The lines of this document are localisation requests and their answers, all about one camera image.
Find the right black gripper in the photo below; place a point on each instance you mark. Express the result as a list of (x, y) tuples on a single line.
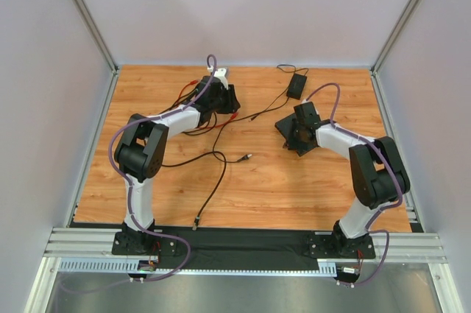
[(288, 133)]

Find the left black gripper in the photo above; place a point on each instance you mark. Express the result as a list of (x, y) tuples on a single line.
[(228, 99)]

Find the black network switch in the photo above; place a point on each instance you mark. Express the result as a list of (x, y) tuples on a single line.
[(284, 126)]

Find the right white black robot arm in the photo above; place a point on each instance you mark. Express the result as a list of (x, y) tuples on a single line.
[(378, 174)]

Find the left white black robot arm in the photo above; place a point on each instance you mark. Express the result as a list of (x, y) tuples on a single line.
[(139, 154)]

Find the black power adapter brick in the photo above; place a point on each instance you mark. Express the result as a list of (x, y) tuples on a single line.
[(296, 86)]

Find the thin black adapter lead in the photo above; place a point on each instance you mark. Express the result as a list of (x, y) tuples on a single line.
[(285, 68)]

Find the black cloth strip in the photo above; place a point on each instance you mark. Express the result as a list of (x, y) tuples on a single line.
[(245, 249)]

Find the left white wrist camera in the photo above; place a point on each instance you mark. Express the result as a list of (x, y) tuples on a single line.
[(217, 76)]

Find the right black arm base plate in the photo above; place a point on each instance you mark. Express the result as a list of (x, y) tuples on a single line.
[(327, 245)]

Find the grey slotted cable duct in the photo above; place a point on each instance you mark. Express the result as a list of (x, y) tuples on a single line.
[(141, 267)]

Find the right aluminium frame post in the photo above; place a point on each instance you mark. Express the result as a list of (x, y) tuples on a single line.
[(402, 21)]

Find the aluminium frame post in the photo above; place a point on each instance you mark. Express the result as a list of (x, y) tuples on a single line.
[(402, 21), (93, 29)]

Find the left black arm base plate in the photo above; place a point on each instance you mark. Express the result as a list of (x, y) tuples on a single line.
[(135, 243)]

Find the left aluminium frame post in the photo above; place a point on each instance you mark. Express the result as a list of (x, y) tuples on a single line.
[(93, 29)]

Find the aluminium front rail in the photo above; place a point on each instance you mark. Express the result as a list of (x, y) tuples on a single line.
[(96, 242)]

